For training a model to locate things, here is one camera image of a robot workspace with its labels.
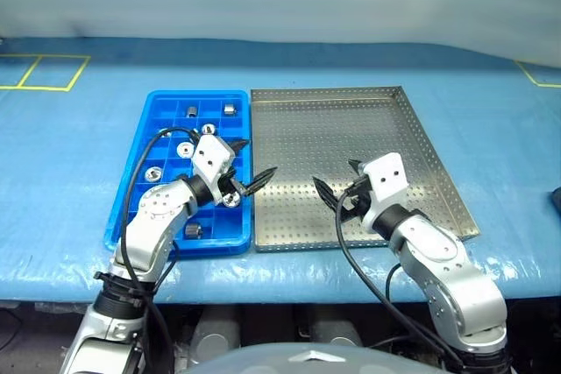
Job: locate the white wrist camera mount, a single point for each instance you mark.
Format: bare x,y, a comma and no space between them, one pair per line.
388,177
210,155

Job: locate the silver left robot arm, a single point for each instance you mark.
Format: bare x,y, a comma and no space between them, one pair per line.
153,216

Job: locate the grey robot torso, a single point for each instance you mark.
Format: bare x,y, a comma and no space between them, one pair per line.
271,361

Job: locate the blue compartment tray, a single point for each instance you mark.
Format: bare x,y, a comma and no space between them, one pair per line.
162,102

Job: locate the blue plastic table cover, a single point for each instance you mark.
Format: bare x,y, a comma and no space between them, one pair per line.
66,172

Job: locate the grey rounded shape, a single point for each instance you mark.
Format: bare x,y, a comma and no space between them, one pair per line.
217,330
333,326

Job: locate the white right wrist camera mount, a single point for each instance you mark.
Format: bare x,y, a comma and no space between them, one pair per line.
388,177

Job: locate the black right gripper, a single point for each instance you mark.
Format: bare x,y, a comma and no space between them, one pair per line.
357,199

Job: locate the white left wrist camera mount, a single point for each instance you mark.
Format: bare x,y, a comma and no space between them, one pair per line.
210,155

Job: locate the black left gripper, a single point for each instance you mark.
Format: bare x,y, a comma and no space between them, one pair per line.
230,183

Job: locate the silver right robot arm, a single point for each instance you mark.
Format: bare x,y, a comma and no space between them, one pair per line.
438,242

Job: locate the perforated steel tray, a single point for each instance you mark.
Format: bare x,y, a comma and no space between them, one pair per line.
307,137

